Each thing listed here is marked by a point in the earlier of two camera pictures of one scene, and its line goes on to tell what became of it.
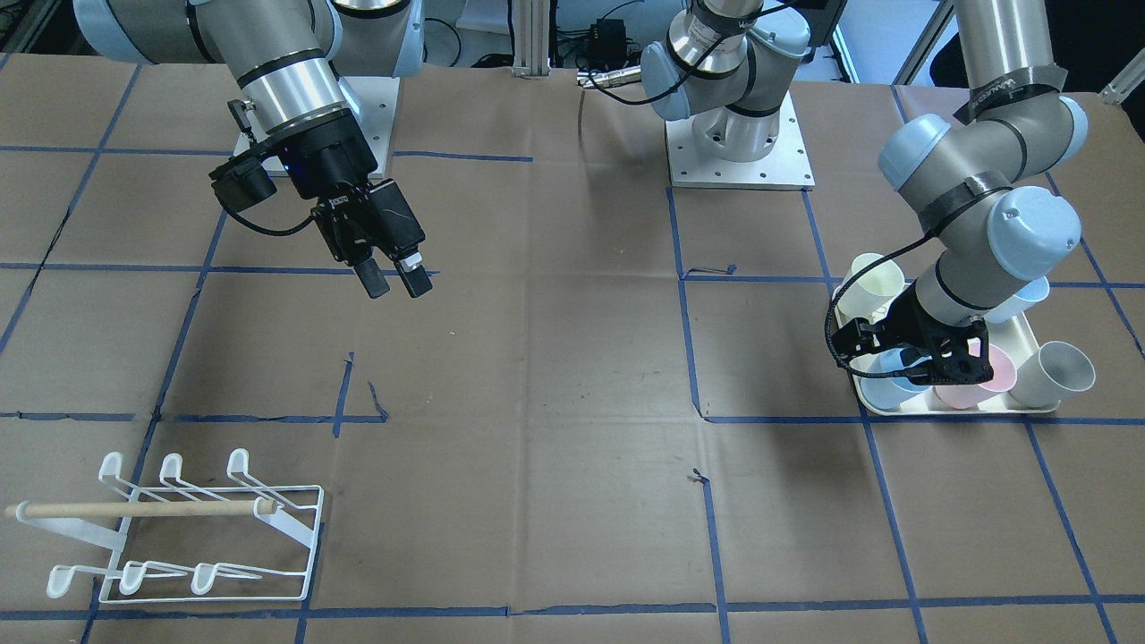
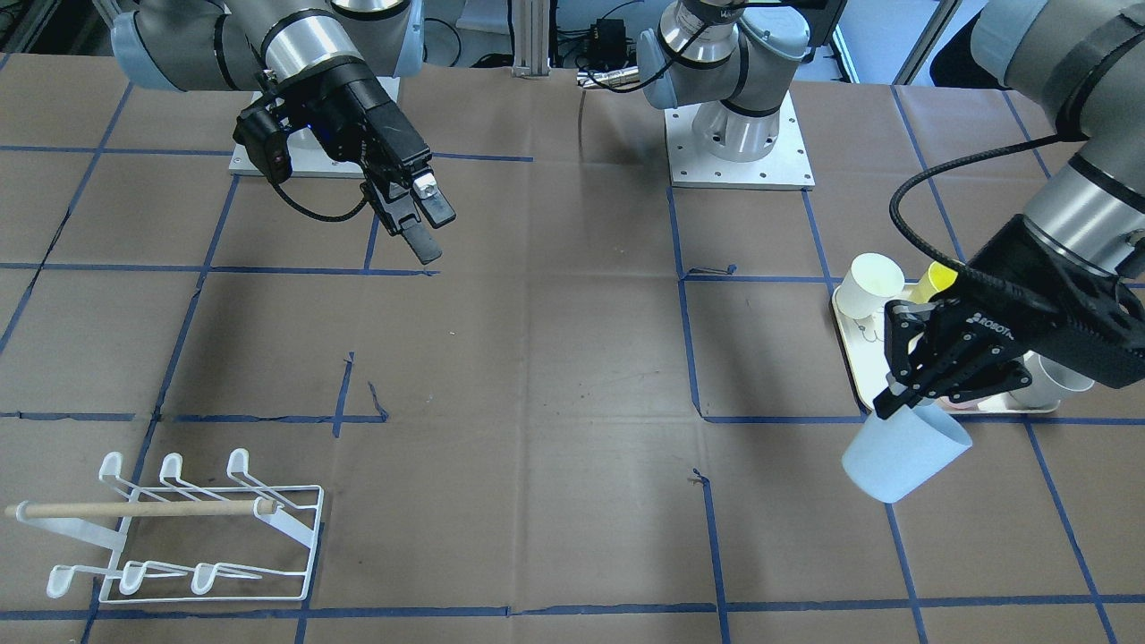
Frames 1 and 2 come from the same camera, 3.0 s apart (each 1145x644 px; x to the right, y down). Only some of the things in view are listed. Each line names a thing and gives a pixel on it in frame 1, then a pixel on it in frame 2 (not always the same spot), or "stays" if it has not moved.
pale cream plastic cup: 874,294 stays
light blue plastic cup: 884,393 to 891,458
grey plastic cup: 1055,370 stays
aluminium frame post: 530,21 stays
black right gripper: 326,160 to 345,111
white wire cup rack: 261,558 stays
